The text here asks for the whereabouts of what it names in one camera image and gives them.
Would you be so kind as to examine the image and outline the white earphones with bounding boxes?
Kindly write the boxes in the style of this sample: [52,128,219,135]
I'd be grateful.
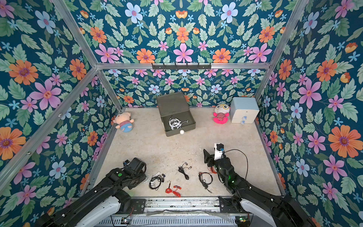
[168,117,189,131]
[143,172,160,183]

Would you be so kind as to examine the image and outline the grey top drawer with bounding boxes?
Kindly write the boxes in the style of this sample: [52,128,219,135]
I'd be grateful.
[155,91,197,137]

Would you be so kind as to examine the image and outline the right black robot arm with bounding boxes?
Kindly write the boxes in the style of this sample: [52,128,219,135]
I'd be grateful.
[203,149,316,227]

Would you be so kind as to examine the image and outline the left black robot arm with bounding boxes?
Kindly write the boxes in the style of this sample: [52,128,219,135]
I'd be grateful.
[35,158,147,227]

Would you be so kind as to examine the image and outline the red earphones right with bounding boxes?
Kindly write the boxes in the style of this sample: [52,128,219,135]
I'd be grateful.
[208,166,217,174]

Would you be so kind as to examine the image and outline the red earphones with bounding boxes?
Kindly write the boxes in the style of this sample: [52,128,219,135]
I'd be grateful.
[165,182,181,198]
[208,166,217,174]

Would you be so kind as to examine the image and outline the black earphones left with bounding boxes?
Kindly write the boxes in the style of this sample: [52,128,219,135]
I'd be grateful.
[148,174,166,191]

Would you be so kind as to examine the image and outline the black earphones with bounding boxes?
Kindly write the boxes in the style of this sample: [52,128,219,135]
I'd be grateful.
[199,172,213,194]
[178,162,192,180]
[148,174,166,191]

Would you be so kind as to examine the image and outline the black earphones right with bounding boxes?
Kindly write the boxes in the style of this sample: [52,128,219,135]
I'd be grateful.
[199,172,213,194]

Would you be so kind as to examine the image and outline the red earphones front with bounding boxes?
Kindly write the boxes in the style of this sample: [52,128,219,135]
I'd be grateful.
[165,182,181,198]

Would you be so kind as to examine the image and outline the black earphones center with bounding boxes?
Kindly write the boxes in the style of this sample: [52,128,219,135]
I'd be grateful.
[178,162,192,180]

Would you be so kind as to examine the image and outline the white blue drawer cabinet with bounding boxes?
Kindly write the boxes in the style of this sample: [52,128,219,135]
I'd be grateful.
[230,97,260,124]

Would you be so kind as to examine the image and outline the three-tier colored drawer cabinet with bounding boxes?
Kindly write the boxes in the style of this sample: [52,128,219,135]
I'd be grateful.
[155,91,197,137]

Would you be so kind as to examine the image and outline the pink pig plush toy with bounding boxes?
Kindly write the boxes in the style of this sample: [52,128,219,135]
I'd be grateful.
[112,112,134,132]

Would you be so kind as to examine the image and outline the pink white plush toy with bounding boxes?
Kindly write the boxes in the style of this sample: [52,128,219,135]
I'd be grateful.
[213,103,230,124]

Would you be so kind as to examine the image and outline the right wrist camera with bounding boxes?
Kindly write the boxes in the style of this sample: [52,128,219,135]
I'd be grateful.
[214,143,225,160]

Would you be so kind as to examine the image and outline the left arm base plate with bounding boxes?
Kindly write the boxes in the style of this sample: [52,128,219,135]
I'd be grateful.
[117,199,146,215]

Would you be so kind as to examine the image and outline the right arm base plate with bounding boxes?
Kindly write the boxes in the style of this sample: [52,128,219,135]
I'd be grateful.
[218,196,247,214]

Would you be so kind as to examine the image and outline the black wall hook rail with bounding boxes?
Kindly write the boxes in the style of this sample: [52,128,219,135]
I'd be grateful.
[151,63,212,71]

